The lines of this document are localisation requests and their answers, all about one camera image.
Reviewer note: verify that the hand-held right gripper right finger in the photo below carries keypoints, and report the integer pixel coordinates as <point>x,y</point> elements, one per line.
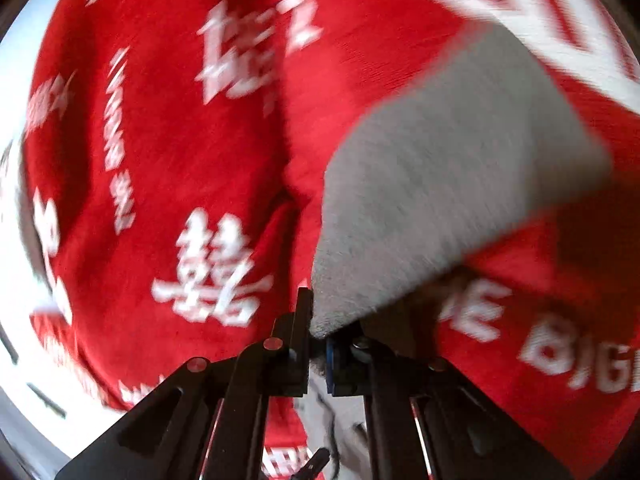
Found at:
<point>331,366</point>

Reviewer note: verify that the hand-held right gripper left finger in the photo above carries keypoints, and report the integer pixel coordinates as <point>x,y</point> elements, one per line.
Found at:
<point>295,345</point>

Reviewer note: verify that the small grey cloth garment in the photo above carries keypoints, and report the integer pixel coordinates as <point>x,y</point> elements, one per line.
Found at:
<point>450,175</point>

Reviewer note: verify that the red printed blanket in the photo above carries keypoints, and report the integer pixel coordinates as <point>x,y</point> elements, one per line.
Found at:
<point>165,150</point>

